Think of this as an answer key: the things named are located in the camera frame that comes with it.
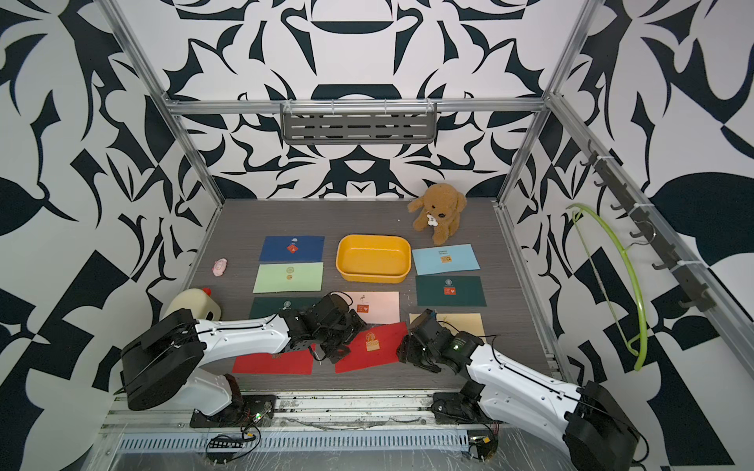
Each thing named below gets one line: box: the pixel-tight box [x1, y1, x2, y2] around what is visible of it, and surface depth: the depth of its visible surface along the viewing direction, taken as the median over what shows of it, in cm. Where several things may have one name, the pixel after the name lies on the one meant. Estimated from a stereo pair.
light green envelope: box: [252, 261, 324, 294], surface depth 101 cm
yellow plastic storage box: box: [335, 233, 412, 285], surface depth 102 cm
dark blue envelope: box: [259, 236, 325, 263], surface depth 108 cm
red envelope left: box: [232, 349, 314, 375], surface depth 83 cm
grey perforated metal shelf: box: [279, 100, 437, 146], surface depth 96 cm
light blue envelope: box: [411, 243, 482, 276], surface depth 107 cm
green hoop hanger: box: [566, 203, 648, 372], surface depth 62 cm
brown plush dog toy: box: [407, 183, 468, 246], surface depth 101 cm
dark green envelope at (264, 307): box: [249, 297, 322, 319], surface depth 96 cm
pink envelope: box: [343, 290, 401, 325], surface depth 94 cm
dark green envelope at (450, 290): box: [415, 275, 487, 308], surface depth 98 cm
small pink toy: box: [212, 257, 228, 277], surface depth 101 cm
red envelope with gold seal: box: [334, 321, 409, 374], surface depth 86 cm
